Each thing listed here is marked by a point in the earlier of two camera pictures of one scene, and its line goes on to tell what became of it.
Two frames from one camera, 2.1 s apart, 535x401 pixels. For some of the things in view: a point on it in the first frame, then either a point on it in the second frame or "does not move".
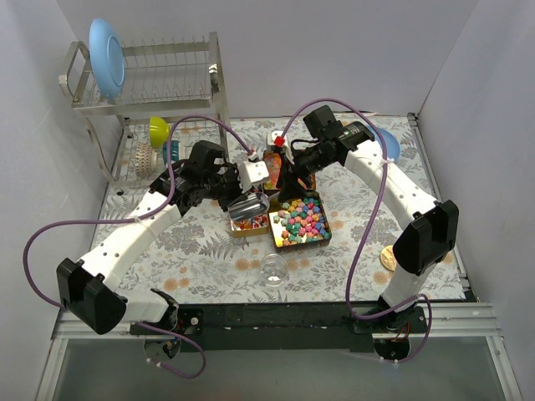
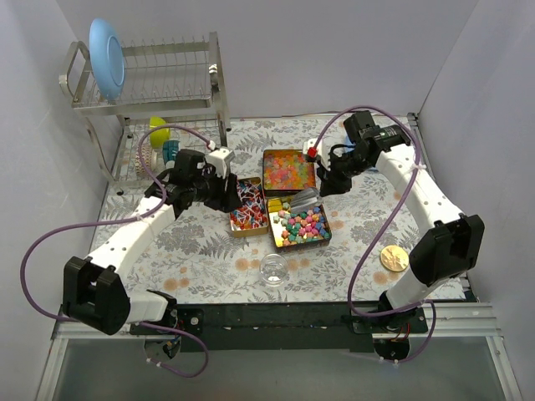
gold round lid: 388,257 does not move
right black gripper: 290,176 → 334,175
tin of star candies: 298,221 does not move
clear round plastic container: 273,269 does not move
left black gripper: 233,192 does not move
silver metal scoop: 252,205 → 308,197
